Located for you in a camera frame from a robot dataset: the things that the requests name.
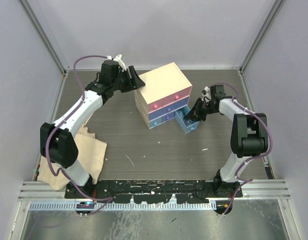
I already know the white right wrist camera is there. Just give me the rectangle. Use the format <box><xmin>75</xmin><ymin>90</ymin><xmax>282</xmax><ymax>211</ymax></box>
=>
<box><xmin>201</xmin><ymin>86</ymin><xmax>211</xmax><ymax>103</ymax></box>

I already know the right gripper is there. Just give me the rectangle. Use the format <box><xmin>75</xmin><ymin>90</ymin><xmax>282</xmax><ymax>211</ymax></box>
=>
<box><xmin>185</xmin><ymin>97</ymin><xmax>217</xmax><ymax>122</ymax></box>

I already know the slotted cable duct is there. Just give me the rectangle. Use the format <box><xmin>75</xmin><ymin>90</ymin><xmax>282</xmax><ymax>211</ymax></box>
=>
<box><xmin>29</xmin><ymin>200</ymin><xmax>216</xmax><ymax>212</ymax></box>

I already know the beige cloth bag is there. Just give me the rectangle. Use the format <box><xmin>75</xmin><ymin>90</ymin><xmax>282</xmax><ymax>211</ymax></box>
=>
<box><xmin>37</xmin><ymin>126</ymin><xmax>108</xmax><ymax>192</ymax></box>

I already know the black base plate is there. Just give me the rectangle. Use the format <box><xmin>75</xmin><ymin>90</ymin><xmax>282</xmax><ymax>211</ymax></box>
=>
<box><xmin>65</xmin><ymin>178</ymin><xmax>244</xmax><ymax>205</ymax></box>

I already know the wide purple drawer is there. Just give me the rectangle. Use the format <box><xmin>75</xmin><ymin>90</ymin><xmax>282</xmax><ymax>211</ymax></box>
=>
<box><xmin>148</xmin><ymin>96</ymin><xmax>189</xmax><ymax>121</ymax></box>

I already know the light blue drawer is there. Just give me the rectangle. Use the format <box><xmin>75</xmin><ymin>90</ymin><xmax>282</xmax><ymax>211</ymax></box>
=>
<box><xmin>174</xmin><ymin>105</ymin><xmax>199</xmax><ymax>134</ymax></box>
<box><xmin>149</xmin><ymin>117</ymin><xmax>162</xmax><ymax>129</ymax></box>

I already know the small pink drawer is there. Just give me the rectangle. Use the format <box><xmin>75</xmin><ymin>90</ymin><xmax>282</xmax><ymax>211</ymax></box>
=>
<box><xmin>148</xmin><ymin>100</ymin><xmax>163</xmax><ymax>113</ymax></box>

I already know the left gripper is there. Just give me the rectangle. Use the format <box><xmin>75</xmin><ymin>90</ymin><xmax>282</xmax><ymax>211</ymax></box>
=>
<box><xmin>112</xmin><ymin>66</ymin><xmax>145</xmax><ymax>94</ymax></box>

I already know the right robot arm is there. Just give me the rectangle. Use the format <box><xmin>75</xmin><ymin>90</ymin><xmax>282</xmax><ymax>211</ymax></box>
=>
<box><xmin>183</xmin><ymin>83</ymin><xmax>271</xmax><ymax>197</ymax></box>

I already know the small purple drawer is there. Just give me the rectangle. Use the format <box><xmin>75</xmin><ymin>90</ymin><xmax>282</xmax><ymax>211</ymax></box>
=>
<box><xmin>161</xmin><ymin>111</ymin><xmax>175</xmax><ymax>124</ymax></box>

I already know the large pink drawer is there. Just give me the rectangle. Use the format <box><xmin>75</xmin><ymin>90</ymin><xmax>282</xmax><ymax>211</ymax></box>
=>
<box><xmin>163</xmin><ymin>86</ymin><xmax>192</xmax><ymax>106</ymax></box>

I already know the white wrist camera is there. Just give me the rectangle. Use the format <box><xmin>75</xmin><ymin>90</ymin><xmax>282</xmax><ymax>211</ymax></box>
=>
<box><xmin>201</xmin><ymin>86</ymin><xmax>211</xmax><ymax>103</ymax></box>
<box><xmin>106</xmin><ymin>54</ymin><xmax>127</xmax><ymax>72</ymax></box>

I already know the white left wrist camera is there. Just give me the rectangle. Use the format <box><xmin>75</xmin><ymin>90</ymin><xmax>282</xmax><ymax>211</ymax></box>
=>
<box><xmin>106</xmin><ymin>54</ymin><xmax>127</xmax><ymax>72</ymax></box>

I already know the cream drawer cabinet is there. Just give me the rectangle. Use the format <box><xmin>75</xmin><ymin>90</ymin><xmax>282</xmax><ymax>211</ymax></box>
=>
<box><xmin>134</xmin><ymin>62</ymin><xmax>192</xmax><ymax>128</ymax></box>

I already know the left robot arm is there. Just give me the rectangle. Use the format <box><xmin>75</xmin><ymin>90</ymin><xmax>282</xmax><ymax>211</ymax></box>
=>
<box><xmin>40</xmin><ymin>59</ymin><xmax>145</xmax><ymax>198</ymax></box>

